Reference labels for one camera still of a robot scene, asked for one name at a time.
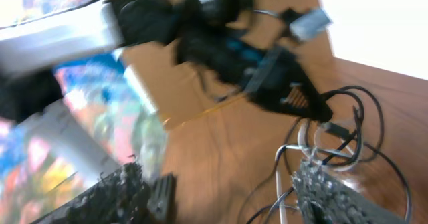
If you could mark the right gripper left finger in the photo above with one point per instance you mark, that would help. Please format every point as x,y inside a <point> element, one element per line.
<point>121,197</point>

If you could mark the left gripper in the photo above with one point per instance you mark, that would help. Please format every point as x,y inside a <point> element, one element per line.
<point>277,82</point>

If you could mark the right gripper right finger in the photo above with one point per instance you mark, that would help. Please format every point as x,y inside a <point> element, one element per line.
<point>323,199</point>

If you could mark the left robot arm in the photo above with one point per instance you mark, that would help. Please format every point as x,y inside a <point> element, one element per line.
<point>30,95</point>

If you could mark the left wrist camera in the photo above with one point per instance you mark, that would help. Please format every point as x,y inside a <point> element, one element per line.
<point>305,26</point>

